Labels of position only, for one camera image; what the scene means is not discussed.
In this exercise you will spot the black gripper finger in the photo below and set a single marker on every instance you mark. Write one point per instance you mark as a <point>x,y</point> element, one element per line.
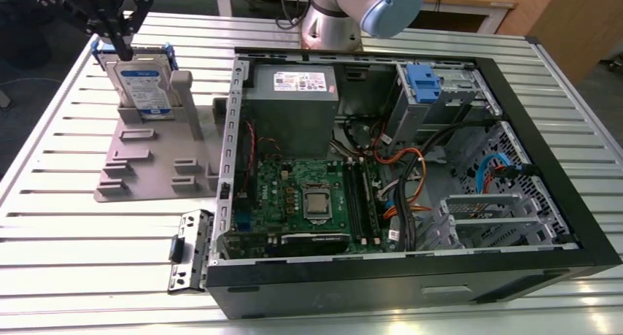
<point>68,6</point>
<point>141,6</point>

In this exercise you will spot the hard disk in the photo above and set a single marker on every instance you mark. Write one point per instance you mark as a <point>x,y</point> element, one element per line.
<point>145,90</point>

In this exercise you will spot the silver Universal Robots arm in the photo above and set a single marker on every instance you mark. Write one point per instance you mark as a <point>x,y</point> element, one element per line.
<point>331,25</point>

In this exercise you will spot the metal disk bay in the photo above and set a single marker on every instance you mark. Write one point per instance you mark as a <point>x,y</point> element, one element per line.
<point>491,221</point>

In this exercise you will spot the grey power supply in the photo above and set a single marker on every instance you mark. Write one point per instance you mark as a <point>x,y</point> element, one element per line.
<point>292,123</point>

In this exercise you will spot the grey parts rack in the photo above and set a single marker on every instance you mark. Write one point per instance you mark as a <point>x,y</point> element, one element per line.
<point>155,174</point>

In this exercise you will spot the green motherboard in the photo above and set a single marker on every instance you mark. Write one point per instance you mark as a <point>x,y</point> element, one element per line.
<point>272,174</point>

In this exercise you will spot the black round fan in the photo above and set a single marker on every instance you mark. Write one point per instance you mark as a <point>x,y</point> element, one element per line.
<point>362,134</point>

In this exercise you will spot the blue plastic drive latch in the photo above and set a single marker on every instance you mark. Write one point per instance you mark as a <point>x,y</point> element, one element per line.
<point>420,83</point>

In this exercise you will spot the metal optical drive cage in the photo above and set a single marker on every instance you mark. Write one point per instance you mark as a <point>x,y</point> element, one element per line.
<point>414,119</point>

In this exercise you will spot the silver CPU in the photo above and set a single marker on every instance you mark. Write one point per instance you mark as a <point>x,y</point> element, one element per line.
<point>318,203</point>

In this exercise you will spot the black RAM slot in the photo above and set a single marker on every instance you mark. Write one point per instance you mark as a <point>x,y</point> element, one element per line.
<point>354,200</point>
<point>370,200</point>

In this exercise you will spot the CPU socket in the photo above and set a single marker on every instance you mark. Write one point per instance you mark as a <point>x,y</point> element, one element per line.
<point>319,220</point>

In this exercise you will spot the black graphics card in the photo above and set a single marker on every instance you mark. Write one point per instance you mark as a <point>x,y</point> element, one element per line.
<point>316,240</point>

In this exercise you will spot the black open PC case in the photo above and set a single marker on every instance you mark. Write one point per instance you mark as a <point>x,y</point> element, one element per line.
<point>340,284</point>

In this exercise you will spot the wooden cabinet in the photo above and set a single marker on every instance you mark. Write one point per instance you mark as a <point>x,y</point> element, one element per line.
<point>574,28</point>

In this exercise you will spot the metal case bracket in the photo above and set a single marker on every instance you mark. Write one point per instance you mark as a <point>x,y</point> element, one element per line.
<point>196,240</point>

